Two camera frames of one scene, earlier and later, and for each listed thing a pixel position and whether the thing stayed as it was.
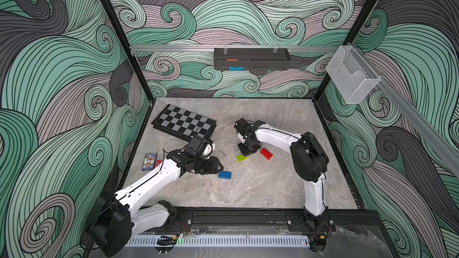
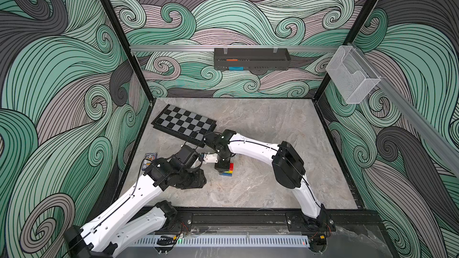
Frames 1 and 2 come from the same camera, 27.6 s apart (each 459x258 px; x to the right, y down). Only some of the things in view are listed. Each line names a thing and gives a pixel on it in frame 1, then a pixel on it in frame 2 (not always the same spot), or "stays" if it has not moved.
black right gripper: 245,151 -> 223,166
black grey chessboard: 184,123 stays
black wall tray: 251,59 stays
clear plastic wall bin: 352,75 stays
